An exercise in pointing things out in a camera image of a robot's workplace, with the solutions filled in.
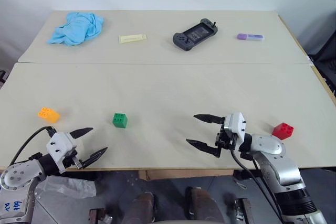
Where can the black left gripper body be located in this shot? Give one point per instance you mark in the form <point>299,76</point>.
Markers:
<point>74,160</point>

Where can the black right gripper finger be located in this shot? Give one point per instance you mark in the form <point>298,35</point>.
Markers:
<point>208,118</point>
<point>202,145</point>

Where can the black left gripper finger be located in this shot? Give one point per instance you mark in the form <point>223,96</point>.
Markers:
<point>95,155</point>
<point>82,132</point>

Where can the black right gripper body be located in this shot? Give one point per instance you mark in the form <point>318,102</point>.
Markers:
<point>225,140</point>

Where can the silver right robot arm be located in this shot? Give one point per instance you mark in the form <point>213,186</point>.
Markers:
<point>284,166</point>

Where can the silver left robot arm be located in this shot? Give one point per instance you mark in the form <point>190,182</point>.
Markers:
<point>19,175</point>

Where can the clear crumpled plastic bag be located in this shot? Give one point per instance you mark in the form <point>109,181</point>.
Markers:
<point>71,187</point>

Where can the orange toy brick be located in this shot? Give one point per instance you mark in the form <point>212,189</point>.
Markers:
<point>49,115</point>

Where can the green toy brick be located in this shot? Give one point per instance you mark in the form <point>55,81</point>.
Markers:
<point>120,120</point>

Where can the red toy brick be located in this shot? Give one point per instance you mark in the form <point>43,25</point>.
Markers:
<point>283,131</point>

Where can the dark rounded brown shape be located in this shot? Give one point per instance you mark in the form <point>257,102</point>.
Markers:
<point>139,208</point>
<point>203,205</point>

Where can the black handheld game controller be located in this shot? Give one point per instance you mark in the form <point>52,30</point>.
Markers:
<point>194,35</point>

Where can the purple and white tube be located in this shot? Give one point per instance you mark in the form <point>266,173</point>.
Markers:
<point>249,37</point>

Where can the crumpled light blue cloth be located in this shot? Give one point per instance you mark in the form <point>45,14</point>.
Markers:
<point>76,28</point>

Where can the pale yellow flat packet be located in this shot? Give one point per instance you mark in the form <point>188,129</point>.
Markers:
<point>132,38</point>

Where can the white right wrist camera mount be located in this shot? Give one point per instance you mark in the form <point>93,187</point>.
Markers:
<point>237,125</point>

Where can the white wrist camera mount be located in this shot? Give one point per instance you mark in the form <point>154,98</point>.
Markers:
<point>59,145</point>
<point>237,125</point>

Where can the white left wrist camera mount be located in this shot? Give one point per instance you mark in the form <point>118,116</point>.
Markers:
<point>59,145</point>

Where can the black frame beside table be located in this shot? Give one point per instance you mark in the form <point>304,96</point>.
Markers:
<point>325,61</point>

